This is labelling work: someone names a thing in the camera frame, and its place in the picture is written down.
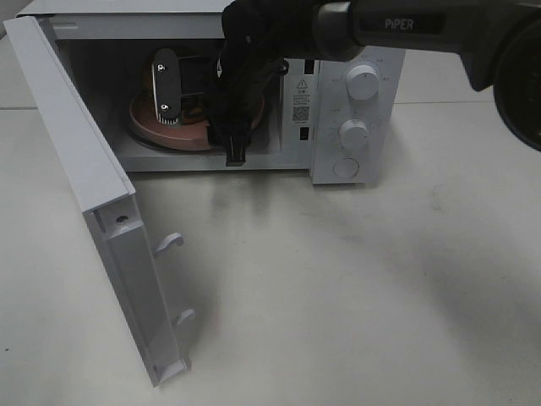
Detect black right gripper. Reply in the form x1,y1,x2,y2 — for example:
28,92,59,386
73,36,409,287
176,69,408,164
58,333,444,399
201,1,289,166

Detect pink round plate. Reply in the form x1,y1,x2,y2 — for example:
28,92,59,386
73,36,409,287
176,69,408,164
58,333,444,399
128,91,268,152

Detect round white door button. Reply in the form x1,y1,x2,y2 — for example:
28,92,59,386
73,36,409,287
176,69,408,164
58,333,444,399
333,158,359,179

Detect burger with sesame bun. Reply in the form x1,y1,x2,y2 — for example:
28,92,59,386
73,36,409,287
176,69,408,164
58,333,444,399
141,61,205,126

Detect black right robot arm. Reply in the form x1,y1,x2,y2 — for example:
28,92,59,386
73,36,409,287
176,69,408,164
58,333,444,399
203,1,540,166

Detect glass microwave turntable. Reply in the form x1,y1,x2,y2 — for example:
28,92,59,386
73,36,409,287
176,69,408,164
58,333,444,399
128,129,281,155

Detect white warning label sticker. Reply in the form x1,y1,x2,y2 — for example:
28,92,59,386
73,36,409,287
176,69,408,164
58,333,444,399
291,76,312,124

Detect white microwave oven body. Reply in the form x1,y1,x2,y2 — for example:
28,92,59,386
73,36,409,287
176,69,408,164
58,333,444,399
16,1,405,184

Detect white lower microwave knob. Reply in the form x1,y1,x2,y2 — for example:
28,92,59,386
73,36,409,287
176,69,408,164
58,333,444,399
338,119,369,150

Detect white microwave knob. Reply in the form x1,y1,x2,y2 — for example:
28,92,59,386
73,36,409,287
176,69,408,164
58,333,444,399
346,64,380,101
338,119,369,150

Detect white upper microwave knob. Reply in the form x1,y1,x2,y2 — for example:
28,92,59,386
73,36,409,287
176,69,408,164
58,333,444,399
346,64,380,101

